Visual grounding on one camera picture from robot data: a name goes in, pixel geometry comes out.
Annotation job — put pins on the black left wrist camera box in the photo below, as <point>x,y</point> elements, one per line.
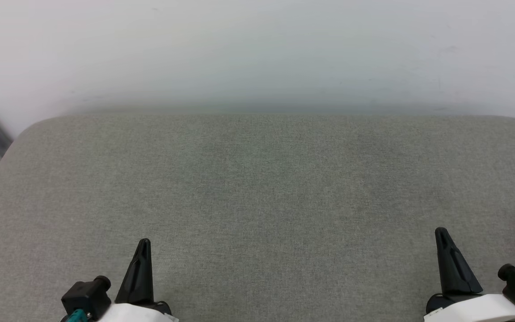
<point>85,297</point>

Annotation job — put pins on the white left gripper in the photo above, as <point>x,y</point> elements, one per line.
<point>132,313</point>

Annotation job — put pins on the grey fabric sofa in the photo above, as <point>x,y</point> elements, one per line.
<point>257,201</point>

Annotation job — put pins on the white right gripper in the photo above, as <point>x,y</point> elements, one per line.
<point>476,309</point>

